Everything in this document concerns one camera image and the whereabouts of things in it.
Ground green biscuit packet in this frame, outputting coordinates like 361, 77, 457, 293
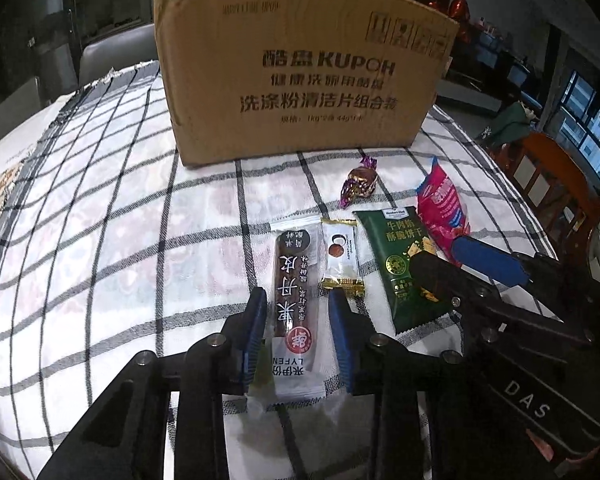
355, 206, 453, 336

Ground window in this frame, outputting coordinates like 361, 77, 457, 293
555, 67, 600, 196

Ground brown and white bar packet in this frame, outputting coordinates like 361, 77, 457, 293
267, 214, 326, 403

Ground small white gold-edged packet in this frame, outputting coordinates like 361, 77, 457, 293
319, 216, 367, 297

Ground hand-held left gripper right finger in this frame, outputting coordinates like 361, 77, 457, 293
328, 289, 531, 480

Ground wooden chair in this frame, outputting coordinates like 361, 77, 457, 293
495, 132, 600, 281

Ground dark green cloth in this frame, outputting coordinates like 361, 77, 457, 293
482, 101, 541, 148

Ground grey dining chair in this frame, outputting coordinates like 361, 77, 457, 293
79, 25, 161, 86
0, 77, 51, 146

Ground pink snack packet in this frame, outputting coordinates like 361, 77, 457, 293
416, 156, 473, 266

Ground red foil balloons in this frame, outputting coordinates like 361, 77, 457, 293
447, 0, 473, 43

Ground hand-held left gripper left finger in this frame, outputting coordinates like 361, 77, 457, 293
37, 287, 271, 480

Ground floral table mat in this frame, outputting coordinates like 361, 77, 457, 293
0, 160, 36, 221

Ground black media cabinet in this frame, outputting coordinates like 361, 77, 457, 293
460, 20, 546, 101

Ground brown cardboard box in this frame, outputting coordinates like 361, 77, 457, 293
152, 0, 461, 168

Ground grey plaid tablecloth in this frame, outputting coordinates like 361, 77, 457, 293
0, 60, 571, 480

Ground purple wrapped candy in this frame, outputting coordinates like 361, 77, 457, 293
339, 156, 379, 211

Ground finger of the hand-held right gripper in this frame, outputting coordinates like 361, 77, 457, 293
452, 236, 600, 311
410, 252, 581, 346

